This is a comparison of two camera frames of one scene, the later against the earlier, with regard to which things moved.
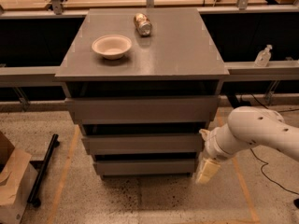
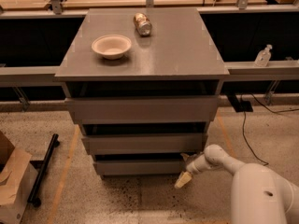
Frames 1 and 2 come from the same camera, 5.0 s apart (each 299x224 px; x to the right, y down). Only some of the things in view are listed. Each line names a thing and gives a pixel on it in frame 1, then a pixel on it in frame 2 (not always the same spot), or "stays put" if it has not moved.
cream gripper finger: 205,133 to 184,156
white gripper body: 211,144 to 192,166
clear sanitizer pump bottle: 263,57 stays put
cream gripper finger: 206,170 to 184,177
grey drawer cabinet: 142,84 stays put
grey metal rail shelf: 282,71 stays put
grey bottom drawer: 145,166 stays put
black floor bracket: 234,103 stays put
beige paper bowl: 112,47 stays put
